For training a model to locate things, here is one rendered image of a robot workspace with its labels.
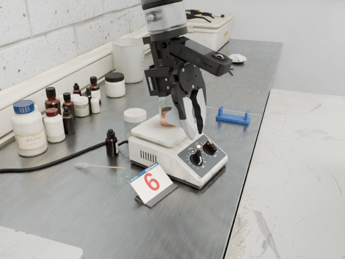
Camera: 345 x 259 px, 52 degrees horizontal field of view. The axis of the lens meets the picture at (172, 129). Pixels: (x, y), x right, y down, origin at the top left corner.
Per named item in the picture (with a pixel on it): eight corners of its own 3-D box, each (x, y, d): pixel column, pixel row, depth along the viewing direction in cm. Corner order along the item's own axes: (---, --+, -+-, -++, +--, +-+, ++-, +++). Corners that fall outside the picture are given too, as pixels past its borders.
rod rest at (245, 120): (250, 120, 107) (251, 109, 105) (248, 125, 104) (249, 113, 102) (218, 115, 110) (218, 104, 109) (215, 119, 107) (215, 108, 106)
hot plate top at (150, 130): (200, 127, 84) (200, 124, 84) (171, 148, 76) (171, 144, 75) (159, 115, 90) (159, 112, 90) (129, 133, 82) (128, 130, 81)
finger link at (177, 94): (187, 115, 69) (181, 71, 68) (195, 115, 68) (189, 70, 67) (173, 121, 66) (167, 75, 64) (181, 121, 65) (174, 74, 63)
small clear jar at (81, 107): (91, 111, 113) (89, 96, 110) (88, 117, 108) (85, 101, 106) (77, 111, 113) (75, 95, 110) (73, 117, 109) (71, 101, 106)
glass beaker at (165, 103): (170, 133, 81) (170, 100, 77) (153, 126, 84) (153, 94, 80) (187, 124, 85) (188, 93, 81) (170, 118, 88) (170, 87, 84)
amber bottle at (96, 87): (90, 100, 121) (87, 75, 117) (100, 99, 122) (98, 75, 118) (91, 105, 118) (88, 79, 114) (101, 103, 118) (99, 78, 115)
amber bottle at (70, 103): (75, 116, 109) (72, 91, 105) (76, 121, 106) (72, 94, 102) (64, 117, 108) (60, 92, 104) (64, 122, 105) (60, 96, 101)
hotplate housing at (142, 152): (228, 164, 84) (230, 134, 81) (200, 192, 75) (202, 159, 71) (153, 140, 96) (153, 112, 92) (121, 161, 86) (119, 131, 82)
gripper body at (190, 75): (172, 88, 75) (159, 31, 71) (206, 86, 70) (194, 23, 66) (150, 99, 69) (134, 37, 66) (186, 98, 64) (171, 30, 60)
